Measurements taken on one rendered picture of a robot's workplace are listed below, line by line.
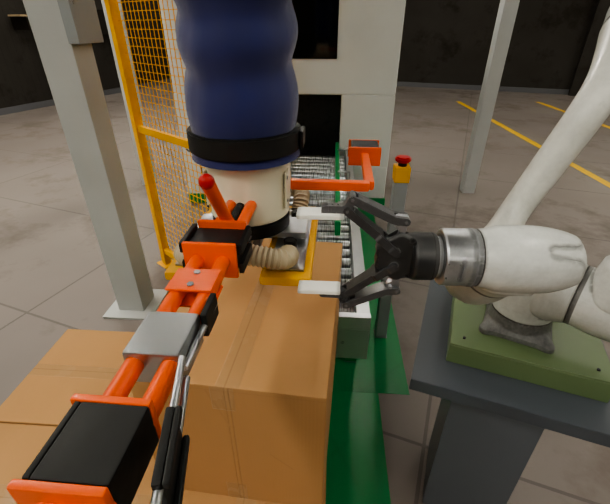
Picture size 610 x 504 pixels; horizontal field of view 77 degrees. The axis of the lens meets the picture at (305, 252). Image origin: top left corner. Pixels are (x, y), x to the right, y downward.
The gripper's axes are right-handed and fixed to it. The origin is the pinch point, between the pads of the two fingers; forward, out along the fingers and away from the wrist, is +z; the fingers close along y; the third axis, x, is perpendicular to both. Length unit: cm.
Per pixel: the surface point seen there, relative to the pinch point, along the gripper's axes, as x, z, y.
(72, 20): 124, 105, -33
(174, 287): -12.9, 16.1, -1.6
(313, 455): -4.3, -1.9, 47.3
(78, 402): -31.6, 17.7, -2.5
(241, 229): 3.3, 10.8, -1.9
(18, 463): 1, 76, 68
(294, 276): 8.9, 2.8, 10.8
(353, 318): 59, -13, 63
